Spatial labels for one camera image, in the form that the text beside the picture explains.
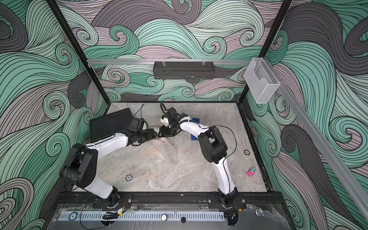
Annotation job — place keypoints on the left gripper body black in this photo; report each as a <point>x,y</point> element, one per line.
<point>143,136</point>

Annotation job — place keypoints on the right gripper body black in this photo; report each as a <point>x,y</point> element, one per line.
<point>168,131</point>

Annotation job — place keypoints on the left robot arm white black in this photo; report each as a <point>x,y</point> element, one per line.
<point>80,166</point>

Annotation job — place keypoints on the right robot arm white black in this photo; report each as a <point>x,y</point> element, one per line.
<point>214,149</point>

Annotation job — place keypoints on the black ribbed case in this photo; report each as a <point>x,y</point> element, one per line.
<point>108,125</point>

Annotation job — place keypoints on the pink small box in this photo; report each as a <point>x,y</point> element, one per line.
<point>251,172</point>

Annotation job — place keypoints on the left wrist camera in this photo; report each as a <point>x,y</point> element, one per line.
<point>136,125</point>

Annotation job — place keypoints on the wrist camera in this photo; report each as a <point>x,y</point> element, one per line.
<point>170,117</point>
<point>136,125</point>

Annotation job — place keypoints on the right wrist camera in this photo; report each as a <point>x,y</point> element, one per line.
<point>170,117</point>

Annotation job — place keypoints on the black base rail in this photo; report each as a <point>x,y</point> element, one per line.
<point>212,200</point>

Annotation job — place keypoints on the black wall tray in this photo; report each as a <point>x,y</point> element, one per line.
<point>183,70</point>

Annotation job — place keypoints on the white slotted cable duct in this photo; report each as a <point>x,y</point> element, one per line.
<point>145,216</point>

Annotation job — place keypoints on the clear acrylic wall holder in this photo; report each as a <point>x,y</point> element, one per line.
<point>260,77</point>

